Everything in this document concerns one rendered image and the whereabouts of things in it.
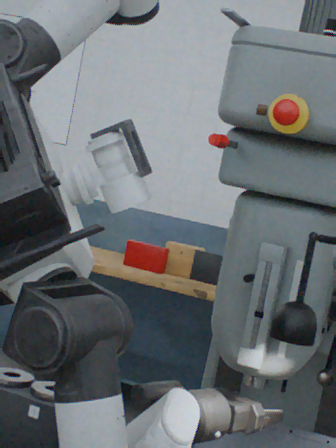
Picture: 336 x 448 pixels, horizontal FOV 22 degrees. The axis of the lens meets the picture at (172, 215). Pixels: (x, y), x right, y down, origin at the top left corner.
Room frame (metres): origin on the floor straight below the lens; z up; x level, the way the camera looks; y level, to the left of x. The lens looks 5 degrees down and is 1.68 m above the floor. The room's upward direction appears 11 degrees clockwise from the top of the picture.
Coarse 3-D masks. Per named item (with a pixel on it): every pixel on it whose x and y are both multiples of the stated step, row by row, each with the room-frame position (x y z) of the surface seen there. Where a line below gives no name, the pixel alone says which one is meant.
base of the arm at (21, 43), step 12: (0, 24) 1.32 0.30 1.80; (12, 24) 1.33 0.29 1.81; (0, 36) 1.31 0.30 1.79; (12, 36) 1.31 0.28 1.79; (24, 36) 1.32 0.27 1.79; (0, 48) 1.30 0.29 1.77; (12, 48) 1.30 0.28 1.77; (24, 48) 1.31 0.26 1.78; (0, 60) 1.29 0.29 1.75; (12, 60) 1.29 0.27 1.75; (24, 60) 1.30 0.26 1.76; (12, 72) 1.29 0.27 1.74
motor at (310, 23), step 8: (312, 0) 1.77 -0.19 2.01; (320, 0) 1.76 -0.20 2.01; (328, 0) 1.74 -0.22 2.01; (304, 8) 1.81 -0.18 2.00; (312, 8) 1.77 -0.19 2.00; (320, 8) 1.75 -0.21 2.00; (328, 8) 1.74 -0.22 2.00; (304, 16) 1.79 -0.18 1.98; (312, 16) 1.77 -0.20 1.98; (320, 16) 1.75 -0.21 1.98; (328, 16) 1.74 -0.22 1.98; (304, 24) 1.79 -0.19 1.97; (312, 24) 1.76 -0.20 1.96; (320, 24) 1.75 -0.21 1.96; (304, 32) 1.79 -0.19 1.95; (312, 32) 1.76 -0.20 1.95; (320, 32) 1.75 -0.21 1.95
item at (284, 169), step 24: (240, 144) 1.48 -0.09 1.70; (264, 144) 1.47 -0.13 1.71; (288, 144) 1.46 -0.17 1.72; (312, 144) 1.45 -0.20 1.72; (240, 168) 1.48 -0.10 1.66; (264, 168) 1.47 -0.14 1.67; (288, 168) 1.46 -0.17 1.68; (312, 168) 1.44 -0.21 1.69; (264, 192) 1.47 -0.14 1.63; (288, 192) 1.45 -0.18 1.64; (312, 192) 1.44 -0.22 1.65
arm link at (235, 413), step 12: (216, 396) 1.46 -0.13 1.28; (228, 396) 1.53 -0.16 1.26; (240, 396) 1.53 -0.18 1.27; (216, 408) 1.44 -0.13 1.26; (228, 408) 1.46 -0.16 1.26; (240, 408) 1.48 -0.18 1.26; (252, 408) 1.50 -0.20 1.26; (216, 420) 1.43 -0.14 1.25; (228, 420) 1.45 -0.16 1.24; (240, 420) 1.48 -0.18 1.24; (252, 420) 1.49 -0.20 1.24; (264, 420) 1.50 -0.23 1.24; (216, 432) 1.44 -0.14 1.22; (228, 432) 1.48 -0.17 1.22; (240, 432) 1.49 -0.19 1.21; (252, 432) 1.50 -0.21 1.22
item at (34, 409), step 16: (0, 368) 1.78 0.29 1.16; (0, 384) 1.71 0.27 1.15; (16, 384) 1.71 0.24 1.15; (32, 384) 1.71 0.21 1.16; (48, 384) 1.73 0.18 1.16; (0, 400) 1.69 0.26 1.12; (16, 400) 1.68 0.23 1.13; (32, 400) 1.66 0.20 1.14; (48, 400) 1.67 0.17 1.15; (0, 416) 1.69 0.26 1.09; (16, 416) 1.67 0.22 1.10; (32, 416) 1.66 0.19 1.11; (48, 416) 1.65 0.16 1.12; (0, 432) 1.69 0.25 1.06; (16, 432) 1.67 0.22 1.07; (32, 432) 1.66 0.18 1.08; (48, 432) 1.64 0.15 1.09
